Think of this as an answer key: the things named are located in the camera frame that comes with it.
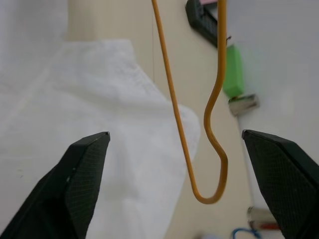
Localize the yellow wire hanger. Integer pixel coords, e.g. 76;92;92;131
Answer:
151;0;229;206

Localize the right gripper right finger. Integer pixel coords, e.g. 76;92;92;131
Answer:
241;129;319;239

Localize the metal cup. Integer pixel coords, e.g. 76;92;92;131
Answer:
247;206;278;223
227;93;260;117

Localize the white cloth garment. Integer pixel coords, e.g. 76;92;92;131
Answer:
0;0;201;239

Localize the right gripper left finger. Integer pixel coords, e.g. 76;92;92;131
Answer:
0;131;111;239

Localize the red plastic bin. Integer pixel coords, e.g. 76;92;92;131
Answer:
259;223;279;231

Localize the green rectangular box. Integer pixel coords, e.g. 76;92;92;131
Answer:
222;44;246;98

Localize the black handheld controller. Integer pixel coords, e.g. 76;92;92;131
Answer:
184;0;220;48

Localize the black white sneaker blue lace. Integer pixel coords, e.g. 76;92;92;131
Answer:
199;227;261;239

